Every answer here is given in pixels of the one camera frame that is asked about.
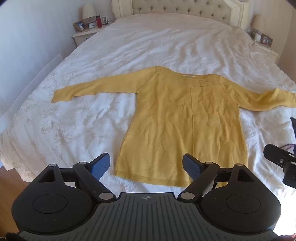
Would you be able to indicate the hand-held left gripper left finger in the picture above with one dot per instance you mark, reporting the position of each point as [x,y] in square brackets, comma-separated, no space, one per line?
[101,165]

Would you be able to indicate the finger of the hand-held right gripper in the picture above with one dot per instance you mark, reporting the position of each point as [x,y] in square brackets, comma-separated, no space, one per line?
[294,127]
[275,154]

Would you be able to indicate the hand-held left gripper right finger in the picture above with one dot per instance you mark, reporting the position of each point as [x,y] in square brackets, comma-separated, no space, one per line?
[192,167]

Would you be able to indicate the yellow knit sweater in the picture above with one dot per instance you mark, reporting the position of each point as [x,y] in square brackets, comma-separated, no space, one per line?
[182,125]

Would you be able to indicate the white nightstand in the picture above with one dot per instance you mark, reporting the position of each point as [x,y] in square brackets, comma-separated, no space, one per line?
[268,49]
[84,34]

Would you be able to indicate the white shade table lamp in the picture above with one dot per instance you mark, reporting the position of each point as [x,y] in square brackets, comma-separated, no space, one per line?
[88,11]
[258,24]

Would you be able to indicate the white embroidered bedspread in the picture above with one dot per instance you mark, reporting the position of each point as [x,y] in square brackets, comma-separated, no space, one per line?
[143,44]

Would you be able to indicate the red bottle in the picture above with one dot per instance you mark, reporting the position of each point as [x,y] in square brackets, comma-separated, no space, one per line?
[99,22]

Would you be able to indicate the small white gadget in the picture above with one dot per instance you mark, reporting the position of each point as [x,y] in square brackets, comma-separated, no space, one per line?
[106,19]

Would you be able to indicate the cream tufted headboard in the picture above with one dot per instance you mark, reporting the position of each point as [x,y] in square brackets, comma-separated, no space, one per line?
[182,7]

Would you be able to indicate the wooden photo frame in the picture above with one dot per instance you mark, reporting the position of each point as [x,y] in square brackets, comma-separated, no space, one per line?
[266,39]
[79,26]

